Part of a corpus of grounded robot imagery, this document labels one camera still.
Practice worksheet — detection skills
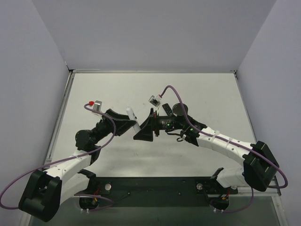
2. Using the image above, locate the white remote control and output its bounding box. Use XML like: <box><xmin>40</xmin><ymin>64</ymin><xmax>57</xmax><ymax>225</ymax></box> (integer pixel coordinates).
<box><xmin>126</xmin><ymin>107</ymin><xmax>141</xmax><ymax>134</ymax></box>

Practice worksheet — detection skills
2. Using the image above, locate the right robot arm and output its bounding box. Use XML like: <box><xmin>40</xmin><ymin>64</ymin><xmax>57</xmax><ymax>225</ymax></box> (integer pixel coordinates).
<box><xmin>133</xmin><ymin>103</ymin><xmax>279</xmax><ymax>192</ymax></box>

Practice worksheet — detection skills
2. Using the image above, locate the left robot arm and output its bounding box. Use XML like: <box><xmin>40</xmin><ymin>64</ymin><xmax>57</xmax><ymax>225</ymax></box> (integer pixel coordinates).
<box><xmin>18</xmin><ymin>107</ymin><xmax>137</xmax><ymax>222</ymax></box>

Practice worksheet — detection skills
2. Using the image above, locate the black remote control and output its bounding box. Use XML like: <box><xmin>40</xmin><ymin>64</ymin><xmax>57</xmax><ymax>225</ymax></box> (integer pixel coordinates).
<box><xmin>162</xmin><ymin>103</ymin><xmax>173</xmax><ymax>116</ymax></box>

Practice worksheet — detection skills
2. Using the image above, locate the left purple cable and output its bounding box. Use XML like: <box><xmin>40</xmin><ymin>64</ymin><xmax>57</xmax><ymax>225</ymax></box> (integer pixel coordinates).
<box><xmin>0</xmin><ymin>105</ymin><xmax>118</xmax><ymax>211</ymax></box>

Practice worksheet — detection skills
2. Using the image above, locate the purple cable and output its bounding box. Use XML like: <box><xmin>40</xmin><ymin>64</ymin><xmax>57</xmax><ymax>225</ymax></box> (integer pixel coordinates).
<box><xmin>162</xmin><ymin>85</ymin><xmax>289</xmax><ymax>214</ymax></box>
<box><xmin>0</xmin><ymin>105</ymin><xmax>118</xmax><ymax>211</ymax></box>

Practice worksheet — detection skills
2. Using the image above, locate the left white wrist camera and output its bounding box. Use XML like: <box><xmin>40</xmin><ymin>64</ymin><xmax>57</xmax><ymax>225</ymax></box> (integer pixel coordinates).
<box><xmin>88</xmin><ymin>100</ymin><xmax>102</xmax><ymax>113</ymax></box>

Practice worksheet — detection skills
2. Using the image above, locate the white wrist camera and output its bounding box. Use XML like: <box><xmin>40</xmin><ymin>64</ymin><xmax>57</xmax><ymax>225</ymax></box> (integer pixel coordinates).
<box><xmin>149</xmin><ymin>95</ymin><xmax>162</xmax><ymax>108</ymax></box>
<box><xmin>88</xmin><ymin>100</ymin><xmax>102</xmax><ymax>113</ymax></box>

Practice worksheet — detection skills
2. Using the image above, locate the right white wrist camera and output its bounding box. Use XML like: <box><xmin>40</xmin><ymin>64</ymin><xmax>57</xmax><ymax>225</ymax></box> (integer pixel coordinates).
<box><xmin>149</xmin><ymin>95</ymin><xmax>162</xmax><ymax>108</ymax></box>

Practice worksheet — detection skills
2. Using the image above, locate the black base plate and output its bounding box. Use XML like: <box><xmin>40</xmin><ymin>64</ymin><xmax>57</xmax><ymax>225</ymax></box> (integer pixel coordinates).
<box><xmin>79</xmin><ymin>177</ymin><xmax>231</xmax><ymax>210</ymax></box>

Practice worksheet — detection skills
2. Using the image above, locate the aluminium frame rail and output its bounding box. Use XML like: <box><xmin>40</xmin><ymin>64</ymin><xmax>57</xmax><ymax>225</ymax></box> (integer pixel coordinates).
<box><xmin>28</xmin><ymin>175</ymin><xmax>282</xmax><ymax>198</ymax></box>

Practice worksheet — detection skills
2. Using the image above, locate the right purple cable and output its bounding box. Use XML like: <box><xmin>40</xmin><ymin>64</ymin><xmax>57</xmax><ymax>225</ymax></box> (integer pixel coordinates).
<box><xmin>162</xmin><ymin>85</ymin><xmax>289</xmax><ymax>214</ymax></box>

